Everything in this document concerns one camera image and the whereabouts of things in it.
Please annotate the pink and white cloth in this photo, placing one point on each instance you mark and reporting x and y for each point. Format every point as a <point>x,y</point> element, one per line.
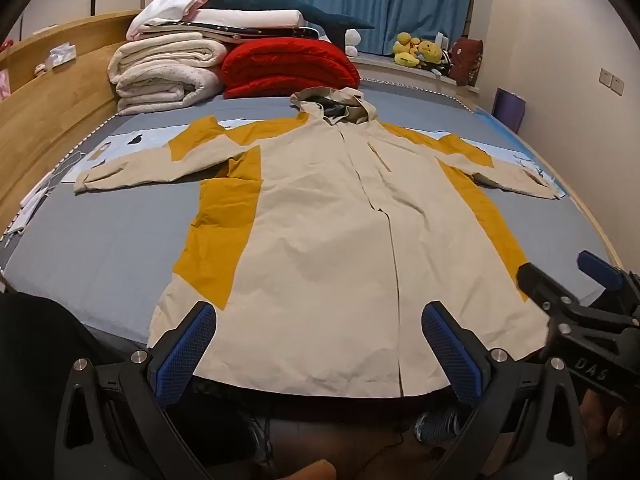
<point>165,10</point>

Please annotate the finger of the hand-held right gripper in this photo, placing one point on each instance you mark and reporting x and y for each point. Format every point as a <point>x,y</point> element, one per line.
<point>537,285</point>
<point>600,269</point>

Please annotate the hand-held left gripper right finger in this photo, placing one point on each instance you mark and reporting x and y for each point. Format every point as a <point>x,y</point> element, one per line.
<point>450,355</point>

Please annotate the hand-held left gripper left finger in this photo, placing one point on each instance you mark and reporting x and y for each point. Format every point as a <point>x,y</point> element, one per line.
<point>185,352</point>

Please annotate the beige and yellow hooded jacket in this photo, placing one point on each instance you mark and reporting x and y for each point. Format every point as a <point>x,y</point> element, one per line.
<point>320,240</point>

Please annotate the blue curtain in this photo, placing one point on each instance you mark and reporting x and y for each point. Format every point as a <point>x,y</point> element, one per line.
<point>380,0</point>

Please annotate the white folded fleece blanket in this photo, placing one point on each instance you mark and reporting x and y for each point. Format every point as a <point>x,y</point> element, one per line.
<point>160,75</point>

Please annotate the grey bed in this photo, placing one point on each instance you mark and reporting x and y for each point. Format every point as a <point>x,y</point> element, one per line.
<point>115,260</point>

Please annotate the red folded quilt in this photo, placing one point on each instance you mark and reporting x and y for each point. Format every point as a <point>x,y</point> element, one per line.
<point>290,67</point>

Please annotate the wooden headboard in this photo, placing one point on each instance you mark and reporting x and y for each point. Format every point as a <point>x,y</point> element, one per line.
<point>50,105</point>

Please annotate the tissue pack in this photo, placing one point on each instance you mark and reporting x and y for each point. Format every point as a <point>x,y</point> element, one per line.
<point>61,55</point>

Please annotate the yellow plush toy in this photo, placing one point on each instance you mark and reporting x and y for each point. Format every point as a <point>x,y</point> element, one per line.
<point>415,50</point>

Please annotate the dark printed folded cloth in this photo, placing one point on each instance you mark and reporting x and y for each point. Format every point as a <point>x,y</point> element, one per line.
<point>260,31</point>

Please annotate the small white plush toy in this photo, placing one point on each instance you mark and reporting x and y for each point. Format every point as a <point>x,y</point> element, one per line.
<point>353,40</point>

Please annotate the purple box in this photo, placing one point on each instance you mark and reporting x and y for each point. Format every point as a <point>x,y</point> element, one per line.
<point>510,110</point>

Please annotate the white papers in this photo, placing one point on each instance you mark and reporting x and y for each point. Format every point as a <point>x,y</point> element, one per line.
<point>32,205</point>

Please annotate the white wall switch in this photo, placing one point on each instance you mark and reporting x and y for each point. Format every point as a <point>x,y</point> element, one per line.
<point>618,85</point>
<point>605,77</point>

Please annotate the blue shoe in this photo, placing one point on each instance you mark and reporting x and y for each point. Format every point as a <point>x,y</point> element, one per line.
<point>440,425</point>

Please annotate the person's right hand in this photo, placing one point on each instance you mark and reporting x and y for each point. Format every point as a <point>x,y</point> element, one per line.
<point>612,425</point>

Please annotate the dark blue shark plush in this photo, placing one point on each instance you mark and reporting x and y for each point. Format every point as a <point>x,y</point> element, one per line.
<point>280,5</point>

